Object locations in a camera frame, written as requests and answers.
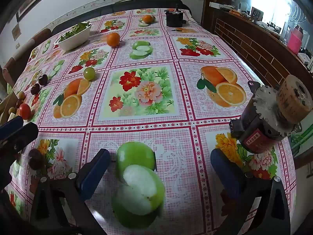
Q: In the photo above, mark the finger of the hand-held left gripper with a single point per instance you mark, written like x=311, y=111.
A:
x=20, y=137
x=11, y=127

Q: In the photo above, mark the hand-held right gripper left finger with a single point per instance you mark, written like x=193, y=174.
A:
x=94, y=173

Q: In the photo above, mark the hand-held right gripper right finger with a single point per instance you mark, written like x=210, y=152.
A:
x=227, y=173

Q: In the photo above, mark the tan round fruit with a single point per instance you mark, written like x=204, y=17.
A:
x=11, y=109
x=21, y=95

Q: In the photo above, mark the red tomato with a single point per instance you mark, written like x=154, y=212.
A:
x=24, y=111

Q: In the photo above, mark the cardboard box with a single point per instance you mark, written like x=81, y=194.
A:
x=5, y=104

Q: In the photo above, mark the red date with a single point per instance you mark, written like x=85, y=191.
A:
x=35, y=88
x=18, y=103

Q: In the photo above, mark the dark brown round fruit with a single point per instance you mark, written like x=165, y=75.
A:
x=36, y=158

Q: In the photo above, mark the dark purple plum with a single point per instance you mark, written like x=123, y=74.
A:
x=43, y=79

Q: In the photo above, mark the green grape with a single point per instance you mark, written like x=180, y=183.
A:
x=89, y=73

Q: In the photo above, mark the orange mandarin with leaf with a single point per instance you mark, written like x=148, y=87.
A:
x=148, y=19

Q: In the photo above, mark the motor with cork wheel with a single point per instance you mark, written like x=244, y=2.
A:
x=259, y=124

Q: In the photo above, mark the fruit and flower print tablecloth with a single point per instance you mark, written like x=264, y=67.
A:
x=151, y=129

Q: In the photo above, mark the green and white carton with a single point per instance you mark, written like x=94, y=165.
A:
x=304, y=139

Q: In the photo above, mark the brown armchair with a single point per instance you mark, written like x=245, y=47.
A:
x=40, y=34

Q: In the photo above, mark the white bowl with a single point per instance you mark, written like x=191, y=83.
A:
x=75, y=40

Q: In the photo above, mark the green leafy vegetables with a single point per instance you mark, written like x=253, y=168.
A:
x=77, y=28

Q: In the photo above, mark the wooden counter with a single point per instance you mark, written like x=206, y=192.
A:
x=244, y=41

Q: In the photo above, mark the pink container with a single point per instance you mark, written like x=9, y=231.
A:
x=294, y=41

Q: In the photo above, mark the black sofa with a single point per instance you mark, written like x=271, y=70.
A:
x=102, y=9

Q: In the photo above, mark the black cup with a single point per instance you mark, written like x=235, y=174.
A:
x=174, y=18

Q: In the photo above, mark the small wall plaque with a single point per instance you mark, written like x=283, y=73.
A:
x=16, y=31

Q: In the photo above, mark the framed wall picture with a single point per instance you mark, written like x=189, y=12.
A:
x=29, y=0

